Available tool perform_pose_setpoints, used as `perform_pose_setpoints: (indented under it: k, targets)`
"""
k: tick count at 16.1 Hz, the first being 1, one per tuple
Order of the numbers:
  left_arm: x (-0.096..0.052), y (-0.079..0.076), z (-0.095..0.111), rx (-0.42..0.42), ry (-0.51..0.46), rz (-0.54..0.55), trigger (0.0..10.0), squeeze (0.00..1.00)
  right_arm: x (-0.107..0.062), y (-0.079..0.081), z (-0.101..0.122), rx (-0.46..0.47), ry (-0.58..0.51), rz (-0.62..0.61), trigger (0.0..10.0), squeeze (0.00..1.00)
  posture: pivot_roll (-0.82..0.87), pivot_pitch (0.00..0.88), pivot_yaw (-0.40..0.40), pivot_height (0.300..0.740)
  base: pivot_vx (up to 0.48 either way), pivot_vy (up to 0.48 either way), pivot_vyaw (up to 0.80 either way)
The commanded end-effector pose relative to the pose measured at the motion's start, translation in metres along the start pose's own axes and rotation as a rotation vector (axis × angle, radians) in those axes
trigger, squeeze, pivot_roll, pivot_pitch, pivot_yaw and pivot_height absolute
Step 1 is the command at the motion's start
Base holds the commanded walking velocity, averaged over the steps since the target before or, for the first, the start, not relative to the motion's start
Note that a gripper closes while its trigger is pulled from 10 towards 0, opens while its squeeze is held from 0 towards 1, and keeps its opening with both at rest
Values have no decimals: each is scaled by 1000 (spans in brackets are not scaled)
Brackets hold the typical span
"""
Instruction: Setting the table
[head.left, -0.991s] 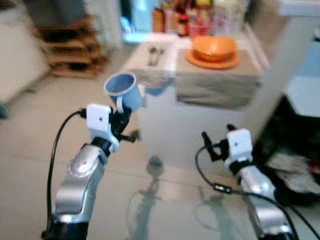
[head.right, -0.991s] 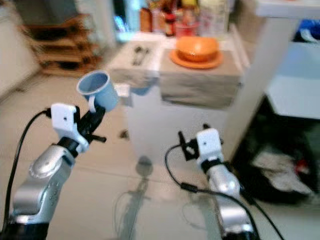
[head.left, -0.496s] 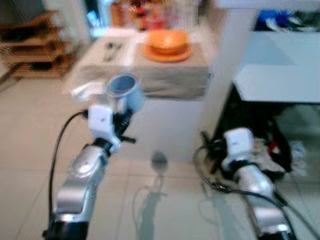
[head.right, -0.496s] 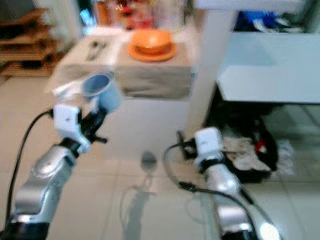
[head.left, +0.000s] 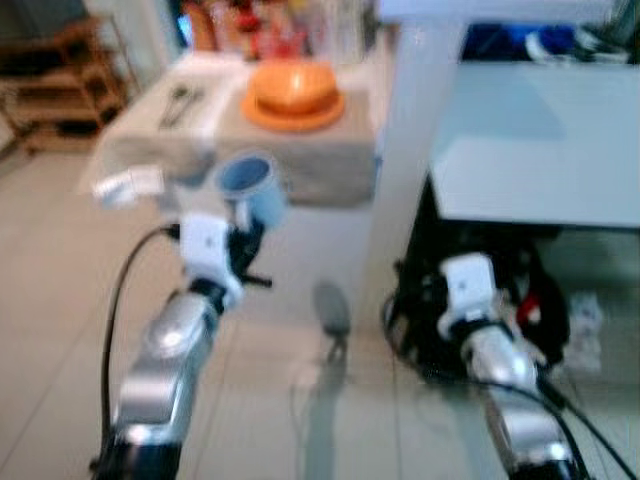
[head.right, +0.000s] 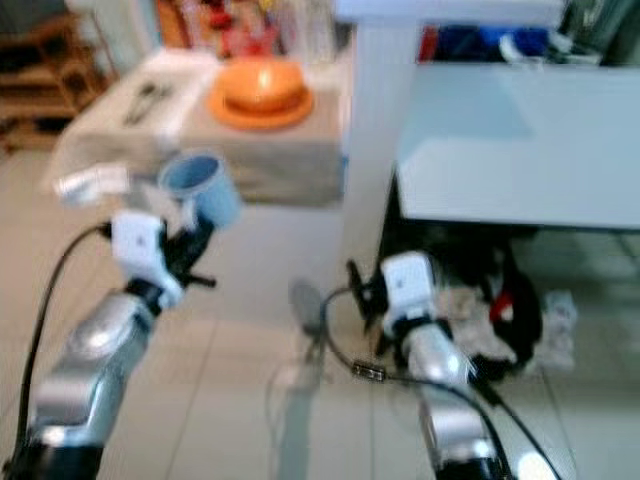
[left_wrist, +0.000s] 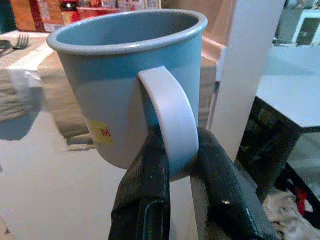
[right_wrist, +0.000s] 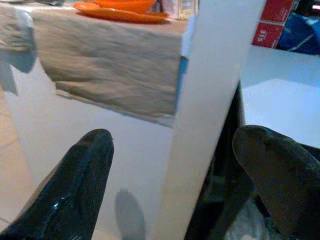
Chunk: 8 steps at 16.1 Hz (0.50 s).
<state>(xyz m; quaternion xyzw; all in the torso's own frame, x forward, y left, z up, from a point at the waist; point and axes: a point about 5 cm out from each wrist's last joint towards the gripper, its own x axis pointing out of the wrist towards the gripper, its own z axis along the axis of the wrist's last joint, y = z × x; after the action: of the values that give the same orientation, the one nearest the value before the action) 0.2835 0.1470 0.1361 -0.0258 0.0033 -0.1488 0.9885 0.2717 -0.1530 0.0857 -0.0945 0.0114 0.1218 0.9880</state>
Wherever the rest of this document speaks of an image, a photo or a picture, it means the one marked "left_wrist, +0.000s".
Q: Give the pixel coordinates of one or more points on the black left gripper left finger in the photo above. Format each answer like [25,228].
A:
[142,195]

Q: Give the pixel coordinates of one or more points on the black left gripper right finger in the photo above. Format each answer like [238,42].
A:
[225,195]

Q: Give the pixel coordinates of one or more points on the beige crumpled cloth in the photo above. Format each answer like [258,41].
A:
[285,215]

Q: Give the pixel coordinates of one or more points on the black laundry basket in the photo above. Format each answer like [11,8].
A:
[265,140]

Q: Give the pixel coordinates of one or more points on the red garment piece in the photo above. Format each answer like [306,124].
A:
[303,200]

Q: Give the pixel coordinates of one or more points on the white pillar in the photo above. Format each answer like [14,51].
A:
[247,62]

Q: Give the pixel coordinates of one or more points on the white cabinet with dark panes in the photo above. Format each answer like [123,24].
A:
[308,28]

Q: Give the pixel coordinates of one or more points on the red gift box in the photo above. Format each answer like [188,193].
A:
[96,11]

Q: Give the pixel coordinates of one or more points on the silver fork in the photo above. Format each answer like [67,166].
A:
[21,42]

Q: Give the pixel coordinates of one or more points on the orange brown box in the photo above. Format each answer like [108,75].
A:
[26,13]

